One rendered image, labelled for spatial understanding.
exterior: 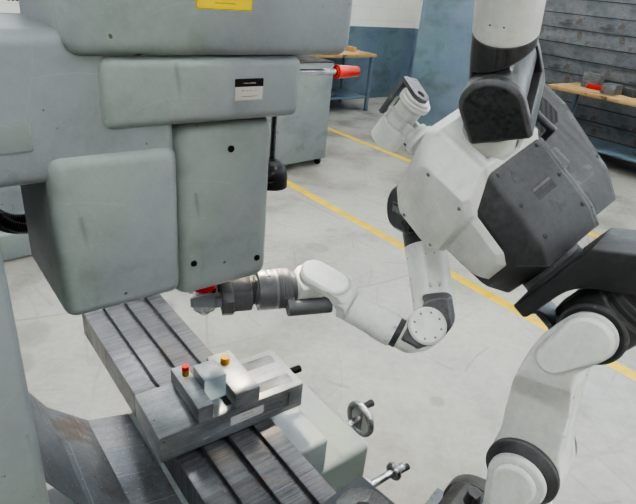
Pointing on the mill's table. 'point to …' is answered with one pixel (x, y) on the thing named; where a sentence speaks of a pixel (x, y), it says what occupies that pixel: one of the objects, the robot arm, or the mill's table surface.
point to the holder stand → (359, 494)
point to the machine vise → (223, 412)
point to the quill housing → (220, 199)
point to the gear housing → (196, 88)
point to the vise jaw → (238, 381)
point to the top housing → (196, 26)
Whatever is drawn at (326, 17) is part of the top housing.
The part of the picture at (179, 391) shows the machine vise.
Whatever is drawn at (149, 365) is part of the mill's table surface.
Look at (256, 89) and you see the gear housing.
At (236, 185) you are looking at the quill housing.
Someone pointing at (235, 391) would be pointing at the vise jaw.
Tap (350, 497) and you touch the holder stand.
